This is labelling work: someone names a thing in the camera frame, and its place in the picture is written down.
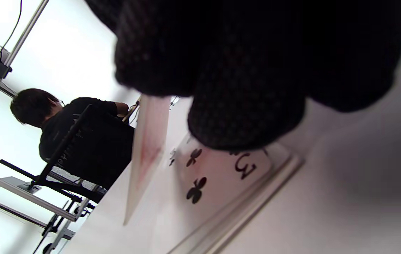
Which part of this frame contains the person's right hand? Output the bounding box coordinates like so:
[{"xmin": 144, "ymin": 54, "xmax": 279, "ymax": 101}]
[{"xmin": 84, "ymin": 0, "xmax": 401, "ymax": 150}]

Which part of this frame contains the pile of clubs cards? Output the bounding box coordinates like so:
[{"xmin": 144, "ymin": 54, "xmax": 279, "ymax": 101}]
[{"xmin": 167, "ymin": 134, "xmax": 305, "ymax": 254}]

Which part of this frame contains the single red-backed playing card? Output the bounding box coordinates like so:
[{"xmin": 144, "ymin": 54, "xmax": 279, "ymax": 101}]
[{"xmin": 123, "ymin": 95, "xmax": 172, "ymax": 225}]

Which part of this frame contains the black mesh office chair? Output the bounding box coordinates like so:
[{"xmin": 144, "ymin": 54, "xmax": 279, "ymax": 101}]
[{"xmin": 0, "ymin": 104, "xmax": 135, "ymax": 254}]

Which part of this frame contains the white desk with metal legs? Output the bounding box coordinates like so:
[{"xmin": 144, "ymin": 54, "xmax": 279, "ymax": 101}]
[{"xmin": 0, "ymin": 165, "xmax": 78, "ymax": 222}]

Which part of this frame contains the aluminium rig frame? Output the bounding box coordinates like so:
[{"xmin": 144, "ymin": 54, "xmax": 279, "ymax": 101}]
[{"xmin": 0, "ymin": 0, "xmax": 50, "ymax": 126}]

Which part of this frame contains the black hanging cable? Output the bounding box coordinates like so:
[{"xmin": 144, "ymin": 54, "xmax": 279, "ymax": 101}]
[{"xmin": 1, "ymin": 0, "xmax": 23, "ymax": 53}]

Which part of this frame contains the black mounted camera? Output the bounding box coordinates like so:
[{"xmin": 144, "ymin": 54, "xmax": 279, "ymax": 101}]
[{"xmin": 0, "ymin": 52, "xmax": 13, "ymax": 79}]

